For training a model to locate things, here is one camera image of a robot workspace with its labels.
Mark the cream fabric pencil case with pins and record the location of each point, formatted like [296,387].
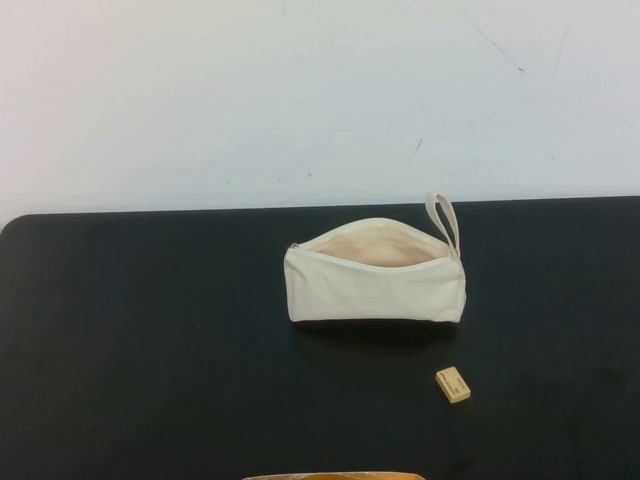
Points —
[375,295]

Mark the yellow-brown box edge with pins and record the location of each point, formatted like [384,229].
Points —
[330,476]

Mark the yellow rectangular eraser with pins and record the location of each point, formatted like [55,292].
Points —
[454,385]

